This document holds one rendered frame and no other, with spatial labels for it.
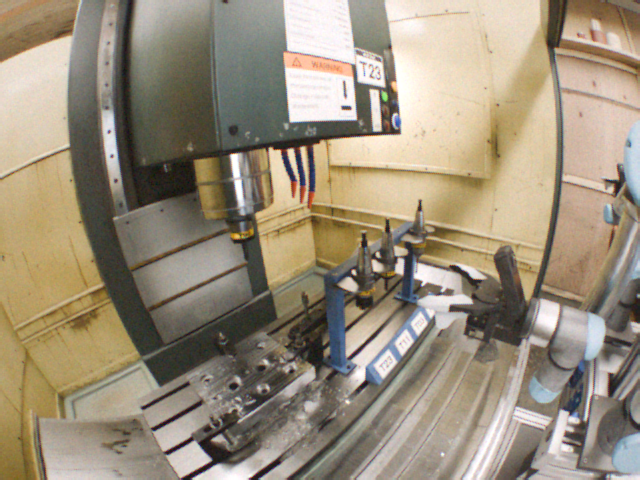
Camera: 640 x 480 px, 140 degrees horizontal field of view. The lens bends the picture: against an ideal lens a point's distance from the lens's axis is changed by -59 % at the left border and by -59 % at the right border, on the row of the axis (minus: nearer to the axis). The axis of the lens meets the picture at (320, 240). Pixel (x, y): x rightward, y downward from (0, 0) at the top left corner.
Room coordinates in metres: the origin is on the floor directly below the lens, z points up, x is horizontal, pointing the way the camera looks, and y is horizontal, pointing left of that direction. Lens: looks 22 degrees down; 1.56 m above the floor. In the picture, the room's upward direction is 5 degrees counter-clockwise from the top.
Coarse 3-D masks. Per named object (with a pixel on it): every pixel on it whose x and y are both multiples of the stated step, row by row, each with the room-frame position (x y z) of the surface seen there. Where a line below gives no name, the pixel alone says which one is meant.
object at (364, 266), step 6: (360, 246) 0.58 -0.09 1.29; (360, 252) 0.58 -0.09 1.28; (366, 252) 0.57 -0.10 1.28; (360, 258) 0.58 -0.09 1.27; (366, 258) 0.57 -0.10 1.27; (360, 264) 0.57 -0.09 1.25; (366, 264) 0.57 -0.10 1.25; (372, 264) 0.58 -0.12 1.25; (360, 270) 0.57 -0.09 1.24; (366, 270) 0.57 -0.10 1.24; (372, 270) 0.57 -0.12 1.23
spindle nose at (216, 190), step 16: (208, 160) 0.46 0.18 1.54; (224, 160) 0.46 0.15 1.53; (240, 160) 0.47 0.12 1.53; (256, 160) 0.49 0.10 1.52; (208, 176) 0.46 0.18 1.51; (224, 176) 0.46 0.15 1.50; (240, 176) 0.47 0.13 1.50; (256, 176) 0.49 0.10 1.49; (208, 192) 0.47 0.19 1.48; (224, 192) 0.46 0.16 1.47; (240, 192) 0.47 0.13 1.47; (256, 192) 0.49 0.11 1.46; (272, 192) 0.53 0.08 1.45; (208, 208) 0.47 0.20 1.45; (224, 208) 0.46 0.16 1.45; (240, 208) 0.47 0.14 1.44; (256, 208) 0.48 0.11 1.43
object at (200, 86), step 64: (192, 0) 0.35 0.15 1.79; (256, 0) 0.36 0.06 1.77; (384, 0) 0.62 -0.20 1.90; (128, 64) 0.74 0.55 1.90; (192, 64) 0.35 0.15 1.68; (256, 64) 0.35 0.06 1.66; (384, 64) 0.59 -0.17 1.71; (192, 128) 0.36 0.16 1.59; (256, 128) 0.35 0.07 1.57; (320, 128) 0.43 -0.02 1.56
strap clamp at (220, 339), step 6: (216, 330) 0.66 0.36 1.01; (210, 336) 0.64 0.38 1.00; (216, 336) 0.63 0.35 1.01; (222, 336) 0.60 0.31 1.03; (216, 342) 0.61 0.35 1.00; (222, 342) 0.59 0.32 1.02; (228, 342) 0.60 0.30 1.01; (216, 348) 0.63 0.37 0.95; (222, 348) 0.58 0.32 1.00; (228, 348) 0.57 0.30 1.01; (234, 348) 0.58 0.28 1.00; (222, 354) 0.62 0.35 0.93; (228, 354) 0.56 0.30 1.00; (234, 354) 0.56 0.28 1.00
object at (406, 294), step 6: (408, 246) 0.89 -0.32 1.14; (408, 252) 0.89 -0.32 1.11; (408, 258) 0.89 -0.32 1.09; (414, 258) 0.89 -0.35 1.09; (408, 264) 0.89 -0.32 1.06; (414, 264) 0.89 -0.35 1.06; (408, 270) 0.89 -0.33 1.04; (414, 270) 0.89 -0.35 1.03; (408, 276) 0.88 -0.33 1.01; (402, 282) 0.90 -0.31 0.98; (408, 282) 0.88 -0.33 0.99; (402, 288) 0.90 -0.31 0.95; (408, 288) 0.88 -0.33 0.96; (396, 294) 0.92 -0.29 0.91; (402, 294) 0.90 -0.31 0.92; (408, 294) 0.88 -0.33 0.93; (408, 300) 0.87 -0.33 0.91; (414, 300) 0.86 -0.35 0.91
